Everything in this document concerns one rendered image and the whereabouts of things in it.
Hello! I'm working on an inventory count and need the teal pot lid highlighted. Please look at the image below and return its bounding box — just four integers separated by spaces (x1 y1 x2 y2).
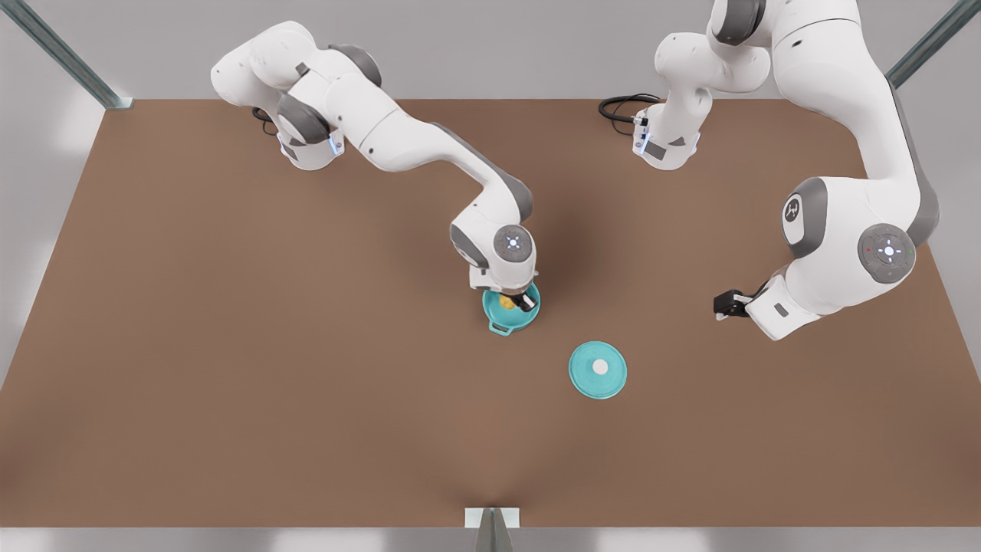
569 341 628 400

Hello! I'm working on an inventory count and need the teal pot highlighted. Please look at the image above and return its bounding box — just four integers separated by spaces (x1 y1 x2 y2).
482 282 541 337

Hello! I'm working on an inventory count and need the silver frame post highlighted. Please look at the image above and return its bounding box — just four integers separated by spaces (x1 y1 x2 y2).
0 0 134 110
465 508 520 552
887 0 981 89

